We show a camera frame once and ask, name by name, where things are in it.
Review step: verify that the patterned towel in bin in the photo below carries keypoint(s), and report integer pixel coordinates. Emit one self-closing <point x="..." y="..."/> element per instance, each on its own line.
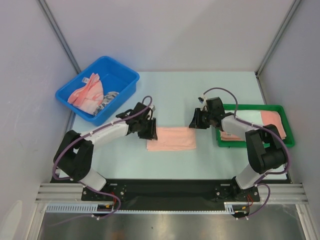
<point x="106" y="100"/>

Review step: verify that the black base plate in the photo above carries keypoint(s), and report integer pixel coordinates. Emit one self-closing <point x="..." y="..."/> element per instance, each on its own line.
<point x="179" y="195"/>

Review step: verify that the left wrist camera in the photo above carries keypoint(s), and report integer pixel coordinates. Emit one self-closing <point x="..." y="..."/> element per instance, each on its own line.
<point x="151" y="110"/>

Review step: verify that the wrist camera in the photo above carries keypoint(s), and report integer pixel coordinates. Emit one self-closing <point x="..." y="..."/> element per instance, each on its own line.
<point x="151" y="110"/>
<point x="203" y="100"/>

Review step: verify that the white slotted cable duct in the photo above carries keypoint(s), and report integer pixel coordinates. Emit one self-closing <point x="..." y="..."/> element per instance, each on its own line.
<point x="79" y="208"/>

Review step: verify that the pink towel in bin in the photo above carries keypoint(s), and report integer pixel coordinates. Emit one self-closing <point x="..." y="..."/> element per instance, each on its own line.
<point x="89" y="97"/>

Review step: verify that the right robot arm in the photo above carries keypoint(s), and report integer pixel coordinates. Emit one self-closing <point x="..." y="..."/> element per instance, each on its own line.
<point x="266" y="152"/>

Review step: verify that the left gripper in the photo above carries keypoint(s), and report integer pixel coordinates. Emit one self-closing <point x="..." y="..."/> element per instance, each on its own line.
<point x="151" y="134"/>

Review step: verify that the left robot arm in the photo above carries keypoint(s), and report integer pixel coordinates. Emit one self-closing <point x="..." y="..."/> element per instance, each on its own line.
<point x="75" y="153"/>

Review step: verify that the green plastic tray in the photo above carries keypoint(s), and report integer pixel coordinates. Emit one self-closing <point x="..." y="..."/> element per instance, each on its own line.
<point x="256" y="137"/>

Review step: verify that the aluminium frame rail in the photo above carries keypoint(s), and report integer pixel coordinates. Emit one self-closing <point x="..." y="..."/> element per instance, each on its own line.
<point x="72" y="192"/>

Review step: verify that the blue plastic bin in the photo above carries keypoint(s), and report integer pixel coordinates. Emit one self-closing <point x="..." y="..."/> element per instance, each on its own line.
<point x="114" y="76"/>

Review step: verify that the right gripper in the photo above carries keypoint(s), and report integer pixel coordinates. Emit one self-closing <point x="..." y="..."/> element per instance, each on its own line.
<point x="198" y="118"/>

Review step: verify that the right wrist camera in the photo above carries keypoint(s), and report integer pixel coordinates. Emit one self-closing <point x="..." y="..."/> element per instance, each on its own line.
<point x="203" y="100"/>

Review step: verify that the light pink embroidered towel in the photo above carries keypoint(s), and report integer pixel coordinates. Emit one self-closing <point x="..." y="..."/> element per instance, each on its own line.
<point x="173" y="139"/>

